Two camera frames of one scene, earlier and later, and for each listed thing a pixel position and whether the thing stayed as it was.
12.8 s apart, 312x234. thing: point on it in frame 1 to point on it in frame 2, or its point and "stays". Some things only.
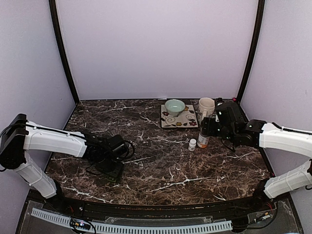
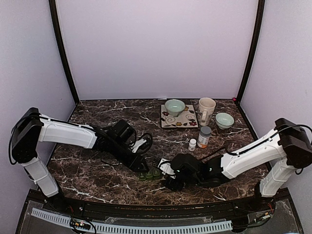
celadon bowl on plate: x=174 y=107 stays
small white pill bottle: x=192 y=145 stays
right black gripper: x=207 y=128 to x=171 y=185
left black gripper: x=117 y=171 to x=135 y=163
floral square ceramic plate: x=187 y=119 stays
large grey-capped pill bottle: x=202 y=141 stays
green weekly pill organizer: x=111 y=179 to x=153 y=174
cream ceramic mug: x=206 y=108 stays
